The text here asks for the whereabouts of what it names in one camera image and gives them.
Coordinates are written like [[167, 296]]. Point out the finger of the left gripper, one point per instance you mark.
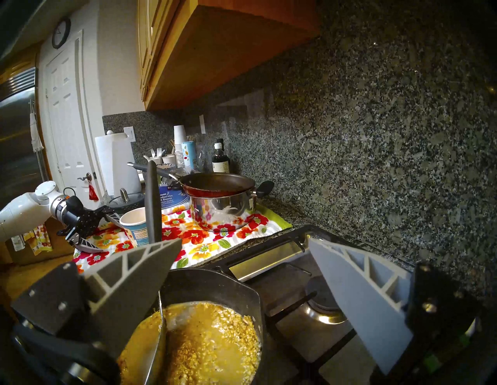
[[87, 247], [113, 219]]

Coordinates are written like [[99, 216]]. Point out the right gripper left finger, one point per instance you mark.
[[128, 295]]

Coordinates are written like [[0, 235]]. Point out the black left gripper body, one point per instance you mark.
[[83, 223]]

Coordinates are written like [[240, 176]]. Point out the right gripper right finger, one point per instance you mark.
[[361, 306]]

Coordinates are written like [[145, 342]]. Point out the white blue oatmeal paper cup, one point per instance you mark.
[[134, 229]]

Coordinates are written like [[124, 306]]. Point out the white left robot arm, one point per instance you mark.
[[23, 213]]

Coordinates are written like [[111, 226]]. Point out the glass pot lid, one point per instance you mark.
[[124, 202]]

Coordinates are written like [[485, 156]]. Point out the steel pot with red inside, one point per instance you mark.
[[217, 209]]

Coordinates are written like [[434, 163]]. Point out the hanging floral dish towel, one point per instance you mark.
[[39, 238]]

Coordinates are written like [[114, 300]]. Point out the white paper towel roll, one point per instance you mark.
[[116, 163]]

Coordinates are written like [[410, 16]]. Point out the blue foil box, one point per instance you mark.
[[172, 198]]

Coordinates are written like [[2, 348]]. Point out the black cast iron grate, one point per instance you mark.
[[295, 300]]

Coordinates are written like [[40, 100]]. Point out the white utensil holder cup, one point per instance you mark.
[[169, 160], [155, 160]]

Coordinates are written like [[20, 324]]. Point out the stainless steel gas cooktop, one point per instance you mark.
[[287, 341]]

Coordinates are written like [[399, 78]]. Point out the floral kitchen towel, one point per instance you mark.
[[202, 244]]

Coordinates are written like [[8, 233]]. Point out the small dark saucepan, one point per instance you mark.
[[217, 287]]

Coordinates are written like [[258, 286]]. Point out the light blue patterned cup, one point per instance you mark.
[[189, 155]]

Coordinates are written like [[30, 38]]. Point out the white hanging cloth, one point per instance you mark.
[[35, 132]]

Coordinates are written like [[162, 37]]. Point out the stack of white paper cups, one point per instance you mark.
[[179, 139]]

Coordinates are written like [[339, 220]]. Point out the white panel door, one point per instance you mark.
[[66, 116]]

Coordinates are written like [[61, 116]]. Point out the stainless steel refrigerator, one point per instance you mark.
[[15, 136]]

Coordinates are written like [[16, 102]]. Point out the dark bottle with white label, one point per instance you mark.
[[220, 161]]

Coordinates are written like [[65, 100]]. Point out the wooden upper cabinet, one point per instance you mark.
[[217, 50]]

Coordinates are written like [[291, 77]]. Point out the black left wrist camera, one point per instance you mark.
[[74, 202]]

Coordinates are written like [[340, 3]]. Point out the white light switch plate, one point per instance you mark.
[[129, 134]]

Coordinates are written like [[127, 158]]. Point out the white backsplash switch plate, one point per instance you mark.
[[202, 124]]

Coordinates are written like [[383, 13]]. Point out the round wall clock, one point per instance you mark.
[[61, 33]]

